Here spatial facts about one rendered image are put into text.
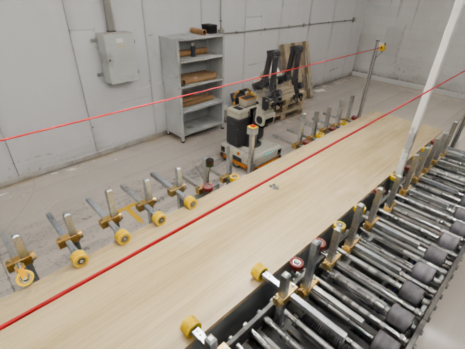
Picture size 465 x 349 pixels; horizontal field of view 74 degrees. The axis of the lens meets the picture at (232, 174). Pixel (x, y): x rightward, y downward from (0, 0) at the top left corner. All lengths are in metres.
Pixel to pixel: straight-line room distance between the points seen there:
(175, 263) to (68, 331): 0.57
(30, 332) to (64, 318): 0.13
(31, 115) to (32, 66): 0.58
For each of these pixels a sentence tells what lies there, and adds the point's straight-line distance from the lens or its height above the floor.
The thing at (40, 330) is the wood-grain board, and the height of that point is 0.90.
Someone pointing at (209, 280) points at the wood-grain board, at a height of 0.90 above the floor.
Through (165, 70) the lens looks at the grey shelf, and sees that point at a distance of 5.00.
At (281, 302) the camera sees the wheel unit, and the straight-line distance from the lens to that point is 1.59.
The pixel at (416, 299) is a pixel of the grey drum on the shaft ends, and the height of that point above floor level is 0.83.
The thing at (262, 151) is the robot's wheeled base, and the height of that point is 0.28.
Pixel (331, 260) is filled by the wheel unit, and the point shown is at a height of 0.89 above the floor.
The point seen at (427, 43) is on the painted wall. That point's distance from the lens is 9.38.
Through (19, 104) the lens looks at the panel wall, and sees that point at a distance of 4.46.
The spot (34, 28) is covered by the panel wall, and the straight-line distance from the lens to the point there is 4.38.
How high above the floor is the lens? 2.23
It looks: 32 degrees down
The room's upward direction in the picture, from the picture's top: 2 degrees clockwise
